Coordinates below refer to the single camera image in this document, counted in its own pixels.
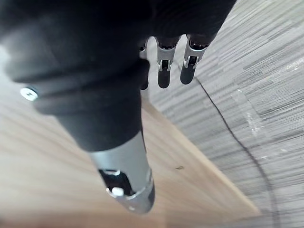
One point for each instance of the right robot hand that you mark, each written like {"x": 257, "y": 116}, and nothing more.
{"x": 78, "y": 59}

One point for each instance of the silver cabinet screw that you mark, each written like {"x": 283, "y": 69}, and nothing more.
{"x": 29, "y": 93}

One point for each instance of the light wooden cabinet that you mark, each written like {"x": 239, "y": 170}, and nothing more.
{"x": 47, "y": 166}

